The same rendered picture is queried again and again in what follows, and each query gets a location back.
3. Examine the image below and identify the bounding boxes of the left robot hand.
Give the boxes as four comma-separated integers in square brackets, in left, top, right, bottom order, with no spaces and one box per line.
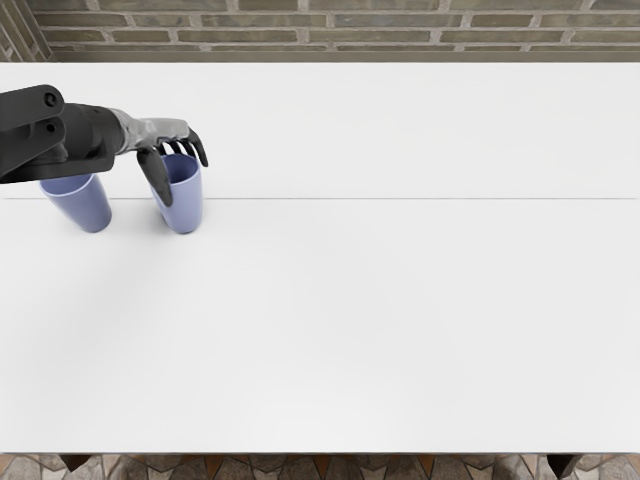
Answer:
[114,108,210,208]

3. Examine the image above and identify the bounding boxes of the lavender blue plastic cup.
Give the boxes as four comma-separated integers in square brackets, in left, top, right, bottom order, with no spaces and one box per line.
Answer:
[38,172,113,235]
[149,153,203,235]

